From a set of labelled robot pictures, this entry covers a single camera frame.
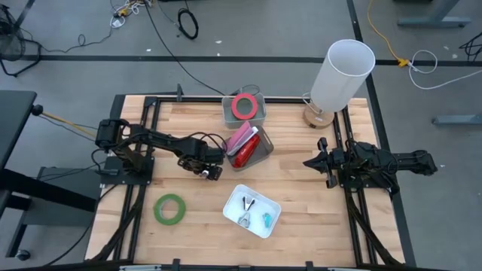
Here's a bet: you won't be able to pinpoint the grey desk leg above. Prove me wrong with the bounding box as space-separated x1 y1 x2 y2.
397 0 471 28
432 112 482 126

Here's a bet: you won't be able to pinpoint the black cable coil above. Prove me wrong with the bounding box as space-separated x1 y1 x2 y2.
177 8 200 41

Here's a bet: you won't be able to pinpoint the tangled plug cables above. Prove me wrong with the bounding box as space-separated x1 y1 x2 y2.
108 0 154 29

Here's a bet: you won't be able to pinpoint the black side desk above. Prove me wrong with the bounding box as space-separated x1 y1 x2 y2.
0 90 102 263

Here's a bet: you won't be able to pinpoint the yellow extension cable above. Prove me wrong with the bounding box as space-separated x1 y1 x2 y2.
367 0 410 68

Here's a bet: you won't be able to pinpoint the red stapler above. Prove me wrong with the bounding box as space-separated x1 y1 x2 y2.
232 134 261 169

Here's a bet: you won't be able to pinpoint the black floor fan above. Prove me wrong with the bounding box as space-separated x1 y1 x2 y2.
0 5 42 78

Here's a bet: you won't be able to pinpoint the grey cable loop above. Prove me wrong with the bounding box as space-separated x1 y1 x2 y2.
236 84 261 95

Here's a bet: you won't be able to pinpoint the pink stapler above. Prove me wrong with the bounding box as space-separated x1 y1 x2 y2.
224 120 260 157

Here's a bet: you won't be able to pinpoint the grey plastic bin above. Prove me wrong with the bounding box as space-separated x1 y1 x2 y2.
221 93 267 129

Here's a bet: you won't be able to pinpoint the green tape roll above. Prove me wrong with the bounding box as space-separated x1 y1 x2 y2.
153 193 187 227

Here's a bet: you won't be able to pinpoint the thin black floor cable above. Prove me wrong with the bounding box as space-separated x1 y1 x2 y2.
37 26 114 54

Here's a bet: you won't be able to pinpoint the white floor cable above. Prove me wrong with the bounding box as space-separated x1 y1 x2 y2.
407 50 482 90

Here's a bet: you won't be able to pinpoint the white shade table lamp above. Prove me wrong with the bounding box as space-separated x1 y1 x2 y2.
302 38 377 130

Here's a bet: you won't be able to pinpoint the wooden stick black knob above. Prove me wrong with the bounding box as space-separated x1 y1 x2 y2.
30 104 98 139

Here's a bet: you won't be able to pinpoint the red tape roll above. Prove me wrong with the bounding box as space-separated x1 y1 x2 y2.
230 93 259 121

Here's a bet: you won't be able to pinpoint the white plastic bin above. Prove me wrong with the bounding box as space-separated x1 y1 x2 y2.
221 184 282 239

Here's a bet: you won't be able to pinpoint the black cable tangle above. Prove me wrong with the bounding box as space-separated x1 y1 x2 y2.
458 32 482 61

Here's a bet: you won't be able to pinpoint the long black floor cable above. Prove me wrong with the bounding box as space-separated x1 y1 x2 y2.
142 0 226 97

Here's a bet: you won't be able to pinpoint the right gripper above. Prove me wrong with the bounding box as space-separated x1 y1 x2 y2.
303 137 355 189

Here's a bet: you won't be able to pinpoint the black aluminium rig frame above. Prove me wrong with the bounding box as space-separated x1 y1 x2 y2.
84 93 417 271

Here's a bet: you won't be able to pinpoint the white lamp cord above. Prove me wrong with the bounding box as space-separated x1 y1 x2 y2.
300 92 323 114

